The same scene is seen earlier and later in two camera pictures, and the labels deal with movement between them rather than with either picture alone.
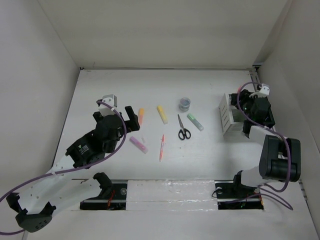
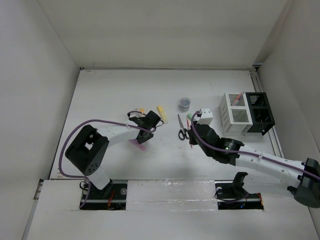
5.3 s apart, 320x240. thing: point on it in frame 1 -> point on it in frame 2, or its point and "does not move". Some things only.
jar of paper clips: x=185 y=103 does not move
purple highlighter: x=136 y=142 does not move
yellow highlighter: x=162 y=114 does not move
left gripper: x=132 y=124 -> x=140 y=140
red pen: x=161 y=147 -> x=188 y=127
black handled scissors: x=184 y=132 does not move
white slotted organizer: x=232 y=119 does not move
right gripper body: x=246 y=103 -> x=207 y=152
